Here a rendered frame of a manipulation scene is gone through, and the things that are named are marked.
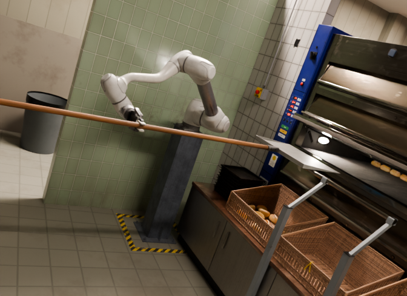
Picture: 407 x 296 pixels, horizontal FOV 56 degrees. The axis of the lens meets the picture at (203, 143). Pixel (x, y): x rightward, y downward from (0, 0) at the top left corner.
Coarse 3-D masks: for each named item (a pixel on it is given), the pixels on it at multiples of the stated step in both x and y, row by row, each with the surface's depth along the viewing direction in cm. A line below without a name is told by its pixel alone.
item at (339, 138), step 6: (300, 120) 291; (306, 120) 287; (312, 126) 281; (318, 126) 277; (324, 132) 271; (330, 132) 267; (336, 138) 265; (342, 138) 257; (348, 144) 260; (354, 144) 249; (360, 150) 254; (366, 150) 241; (378, 156) 233; (384, 156) 230; (384, 162) 248; (390, 162) 226; (396, 162) 223; (402, 168) 219
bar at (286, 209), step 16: (320, 176) 239; (288, 208) 228; (368, 208) 209; (272, 240) 233; (368, 240) 193; (352, 256) 189; (256, 272) 240; (336, 272) 193; (256, 288) 241; (336, 288) 193
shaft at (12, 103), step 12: (24, 108) 179; (36, 108) 181; (48, 108) 184; (96, 120) 197; (108, 120) 199; (120, 120) 203; (168, 132) 218; (180, 132) 222; (192, 132) 227; (240, 144) 245; (252, 144) 249
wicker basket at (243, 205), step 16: (240, 192) 297; (256, 192) 305; (272, 192) 313; (288, 192) 305; (240, 208) 280; (272, 208) 311; (304, 208) 287; (256, 224) 263; (272, 224) 294; (304, 224) 260; (320, 224) 268; (288, 240) 259
